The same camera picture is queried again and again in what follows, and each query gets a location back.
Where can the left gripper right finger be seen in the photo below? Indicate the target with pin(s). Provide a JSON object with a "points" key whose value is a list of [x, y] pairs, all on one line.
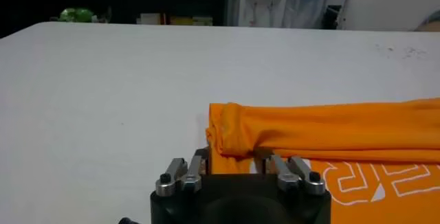
{"points": [[292, 174]]}

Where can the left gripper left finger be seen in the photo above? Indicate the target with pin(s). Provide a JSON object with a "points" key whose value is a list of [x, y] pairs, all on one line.
{"points": [[192, 174]]}

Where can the orange T-shirt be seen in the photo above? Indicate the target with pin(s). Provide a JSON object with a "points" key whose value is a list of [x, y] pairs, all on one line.
{"points": [[326, 132]]}

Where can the black folded stand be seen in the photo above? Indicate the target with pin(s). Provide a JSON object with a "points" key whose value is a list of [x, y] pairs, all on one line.
{"points": [[331, 17]]}

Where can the green snack bag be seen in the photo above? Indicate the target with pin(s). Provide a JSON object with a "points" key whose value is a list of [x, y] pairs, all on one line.
{"points": [[76, 15]]}

